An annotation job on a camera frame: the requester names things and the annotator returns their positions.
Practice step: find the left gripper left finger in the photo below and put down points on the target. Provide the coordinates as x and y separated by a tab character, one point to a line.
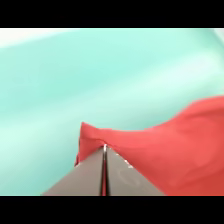
85	180

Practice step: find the red T-shirt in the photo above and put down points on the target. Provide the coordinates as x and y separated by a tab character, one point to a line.
180	150

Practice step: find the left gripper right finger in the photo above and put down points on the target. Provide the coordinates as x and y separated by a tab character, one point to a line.
128	180

